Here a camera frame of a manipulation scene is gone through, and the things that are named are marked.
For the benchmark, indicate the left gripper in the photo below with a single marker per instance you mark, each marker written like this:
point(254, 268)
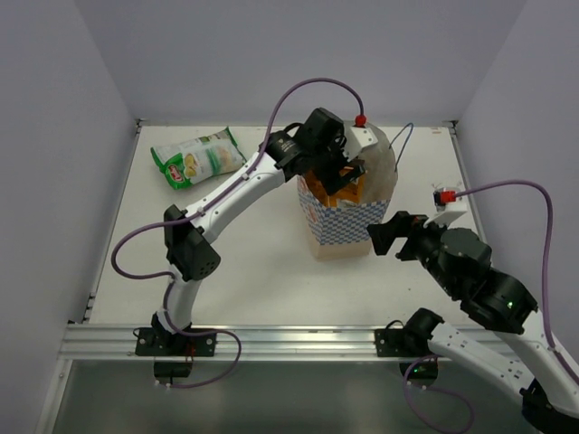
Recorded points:
point(335, 159)

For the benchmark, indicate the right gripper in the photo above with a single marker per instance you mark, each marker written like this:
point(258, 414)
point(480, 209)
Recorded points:
point(403, 223)

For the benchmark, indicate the blue checkered paper bag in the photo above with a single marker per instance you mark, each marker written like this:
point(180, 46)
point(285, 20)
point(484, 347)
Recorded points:
point(340, 233)

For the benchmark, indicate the green cassava chips bag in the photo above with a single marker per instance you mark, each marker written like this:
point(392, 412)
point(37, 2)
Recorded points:
point(195, 160)

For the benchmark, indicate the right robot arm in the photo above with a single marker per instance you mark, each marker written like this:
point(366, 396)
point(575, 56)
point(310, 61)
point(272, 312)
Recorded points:
point(460, 263)

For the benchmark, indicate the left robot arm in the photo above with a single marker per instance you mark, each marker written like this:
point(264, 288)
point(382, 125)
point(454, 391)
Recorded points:
point(324, 145)

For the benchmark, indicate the orange chips bag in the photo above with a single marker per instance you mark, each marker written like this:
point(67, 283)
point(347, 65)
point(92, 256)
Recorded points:
point(350, 195)

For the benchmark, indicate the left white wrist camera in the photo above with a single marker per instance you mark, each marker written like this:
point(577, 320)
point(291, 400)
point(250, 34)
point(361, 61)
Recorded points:
point(358, 140)

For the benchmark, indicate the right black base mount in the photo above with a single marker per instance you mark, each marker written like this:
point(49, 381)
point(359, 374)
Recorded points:
point(394, 340)

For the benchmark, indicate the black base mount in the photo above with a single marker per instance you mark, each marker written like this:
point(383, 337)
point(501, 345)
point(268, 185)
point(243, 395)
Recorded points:
point(394, 340)
point(174, 354)

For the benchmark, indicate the aluminium table edge frame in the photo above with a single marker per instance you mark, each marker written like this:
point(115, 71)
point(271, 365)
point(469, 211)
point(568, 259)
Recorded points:
point(436, 160)

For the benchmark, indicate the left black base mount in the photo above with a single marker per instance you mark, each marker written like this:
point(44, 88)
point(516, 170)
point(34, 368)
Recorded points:
point(174, 354)

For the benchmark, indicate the aluminium front rail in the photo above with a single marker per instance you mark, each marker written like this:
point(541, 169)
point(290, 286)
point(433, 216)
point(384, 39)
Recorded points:
point(108, 342)

